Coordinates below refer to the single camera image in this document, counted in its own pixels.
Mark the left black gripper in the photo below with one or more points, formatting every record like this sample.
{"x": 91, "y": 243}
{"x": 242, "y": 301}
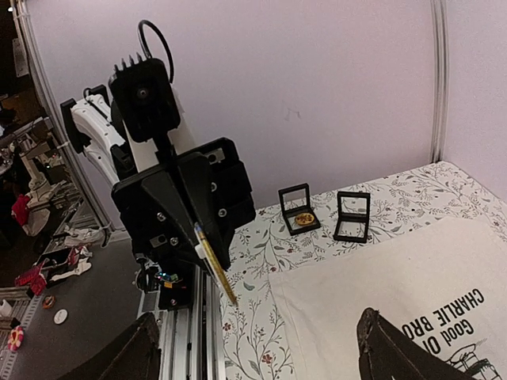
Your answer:
{"x": 207, "y": 186}

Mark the yellow round brooch brown flowers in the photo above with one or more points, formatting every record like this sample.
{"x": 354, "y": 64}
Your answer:
{"x": 304, "y": 219}

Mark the left aluminium frame post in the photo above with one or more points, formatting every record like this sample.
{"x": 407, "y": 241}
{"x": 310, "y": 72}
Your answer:
{"x": 87, "y": 179}

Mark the black display box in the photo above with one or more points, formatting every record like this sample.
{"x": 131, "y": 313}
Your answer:
{"x": 293, "y": 201}
{"x": 353, "y": 210}

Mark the aluminium frame post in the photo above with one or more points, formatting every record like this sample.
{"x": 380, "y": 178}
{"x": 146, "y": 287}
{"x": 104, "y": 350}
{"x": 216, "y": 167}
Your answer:
{"x": 87, "y": 179}
{"x": 441, "y": 78}

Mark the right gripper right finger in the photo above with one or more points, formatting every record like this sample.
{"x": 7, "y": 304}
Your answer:
{"x": 386, "y": 353}

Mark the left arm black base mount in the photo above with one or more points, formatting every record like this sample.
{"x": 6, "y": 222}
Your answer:
{"x": 172, "y": 279}

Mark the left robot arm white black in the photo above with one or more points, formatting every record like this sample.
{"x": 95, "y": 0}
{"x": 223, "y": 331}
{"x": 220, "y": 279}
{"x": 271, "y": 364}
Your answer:
{"x": 93, "y": 128}

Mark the floral patterned table mat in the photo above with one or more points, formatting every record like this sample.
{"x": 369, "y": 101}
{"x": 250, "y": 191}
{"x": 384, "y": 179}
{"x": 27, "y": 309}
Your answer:
{"x": 255, "y": 342}

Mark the right aluminium frame post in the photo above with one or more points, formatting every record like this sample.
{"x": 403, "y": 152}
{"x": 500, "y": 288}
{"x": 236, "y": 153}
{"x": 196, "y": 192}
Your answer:
{"x": 441, "y": 78}

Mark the aluminium front rail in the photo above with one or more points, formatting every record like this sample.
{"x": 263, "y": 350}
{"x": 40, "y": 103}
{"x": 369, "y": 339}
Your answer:
{"x": 191, "y": 338}

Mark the white green raglan t-shirt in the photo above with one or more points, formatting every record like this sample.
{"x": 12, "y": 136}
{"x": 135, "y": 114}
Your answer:
{"x": 443, "y": 287}

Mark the black display box near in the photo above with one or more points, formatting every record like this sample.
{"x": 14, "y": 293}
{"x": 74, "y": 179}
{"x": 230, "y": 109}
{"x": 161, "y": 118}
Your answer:
{"x": 293, "y": 201}

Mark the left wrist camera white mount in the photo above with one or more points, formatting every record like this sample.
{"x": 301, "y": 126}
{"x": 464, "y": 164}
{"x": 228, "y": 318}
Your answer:
{"x": 150, "y": 111}

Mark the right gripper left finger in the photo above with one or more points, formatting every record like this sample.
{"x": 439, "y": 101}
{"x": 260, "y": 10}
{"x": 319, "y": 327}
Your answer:
{"x": 134, "y": 354}

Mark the black display box far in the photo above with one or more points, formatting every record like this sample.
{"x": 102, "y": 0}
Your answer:
{"x": 353, "y": 210}

